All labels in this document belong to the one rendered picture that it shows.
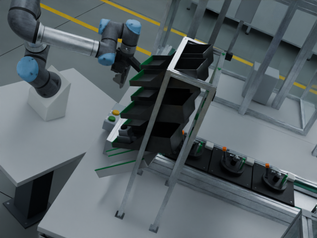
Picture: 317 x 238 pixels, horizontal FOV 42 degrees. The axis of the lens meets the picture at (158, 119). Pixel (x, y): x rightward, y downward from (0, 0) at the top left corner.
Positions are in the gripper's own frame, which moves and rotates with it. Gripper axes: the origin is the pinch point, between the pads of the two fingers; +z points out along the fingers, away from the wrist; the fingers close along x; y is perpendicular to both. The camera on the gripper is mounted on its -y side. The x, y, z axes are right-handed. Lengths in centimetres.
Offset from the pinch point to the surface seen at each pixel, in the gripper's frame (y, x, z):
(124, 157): -15.5, 31.6, 16.8
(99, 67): 72, -220, 123
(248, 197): -81, 12, 28
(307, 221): -79, 85, -32
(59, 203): 4, 54, 37
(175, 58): -24, 37, -43
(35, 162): 25, 36, 36
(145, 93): -14.8, 20.7, -13.5
